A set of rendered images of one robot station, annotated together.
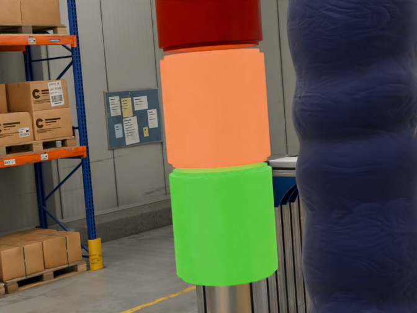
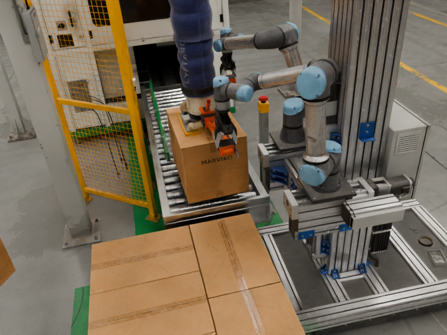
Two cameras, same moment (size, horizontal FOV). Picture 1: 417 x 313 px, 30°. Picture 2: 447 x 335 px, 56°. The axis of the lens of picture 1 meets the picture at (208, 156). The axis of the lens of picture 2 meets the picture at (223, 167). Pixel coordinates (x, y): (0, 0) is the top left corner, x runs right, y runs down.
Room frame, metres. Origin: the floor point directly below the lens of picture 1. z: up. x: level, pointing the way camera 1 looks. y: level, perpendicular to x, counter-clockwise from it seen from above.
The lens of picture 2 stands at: (3.02, -2.07, 2.26)
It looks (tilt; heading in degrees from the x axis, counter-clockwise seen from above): 33 degrees down; 130
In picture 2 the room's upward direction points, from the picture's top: 4 degrees counter-clockwise
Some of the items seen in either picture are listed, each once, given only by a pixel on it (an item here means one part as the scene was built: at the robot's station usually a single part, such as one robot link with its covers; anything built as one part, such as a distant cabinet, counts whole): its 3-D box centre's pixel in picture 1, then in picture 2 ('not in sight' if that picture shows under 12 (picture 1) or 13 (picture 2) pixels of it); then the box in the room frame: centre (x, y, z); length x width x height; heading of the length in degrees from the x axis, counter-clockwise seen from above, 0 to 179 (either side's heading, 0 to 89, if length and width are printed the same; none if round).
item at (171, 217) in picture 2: not in sight; (217, 209); (1.61, -0.47, 0.58); 0.70 x 0.03 x 0.06; 51
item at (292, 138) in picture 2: not in sight; (292, 129); (1.96, -0.13, 1.09); 0.15 x 0.15 x 0.10
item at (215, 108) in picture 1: (215, 107); not in sight; (0.38, -0.01, 2.24); 0.05 x 0.05 x 0.05
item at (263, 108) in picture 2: not in sight; (264, 160); (1.48, 0.28, 0.50); 0.07 x 0.07 x 1.00; 51
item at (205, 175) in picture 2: not in sight; (205, 148); (1.39, -0.27, 0.86); 0.60 x 0.40 x 0.40; 142
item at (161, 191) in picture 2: not in sight; (152, 143); (0.50, 0.01, 0.50); 2.31 x 0.05 x 0.19; 141
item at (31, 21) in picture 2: not in sight; (36, 34); (0.46, -0.71, 1.62); 0.20 x 0.05 x 0.30; 141
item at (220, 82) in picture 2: not in sight; (221, 88); (1.84, -0.62, 1.50); 0.09 x 0.08 x 0.11; 3
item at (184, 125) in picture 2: not in sight; (187, 120); (1.32, -0.35, 1.08); 0.34 x 0.10 x 0.05; 142
